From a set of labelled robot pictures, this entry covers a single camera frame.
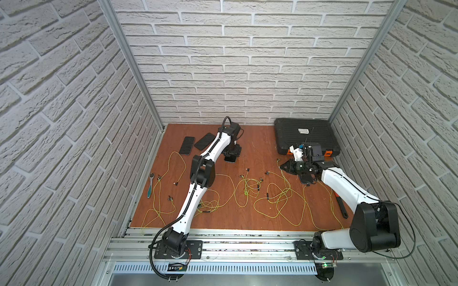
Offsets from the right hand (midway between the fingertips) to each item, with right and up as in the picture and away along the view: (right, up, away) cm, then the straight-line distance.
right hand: (283, 166), depth 87 cm
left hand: (-24, +7, +20) cm, 32 cm away
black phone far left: (-55, +10, +26) cm, 62 cm away
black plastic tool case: (+13, +19, +24) cm, 33 cm away
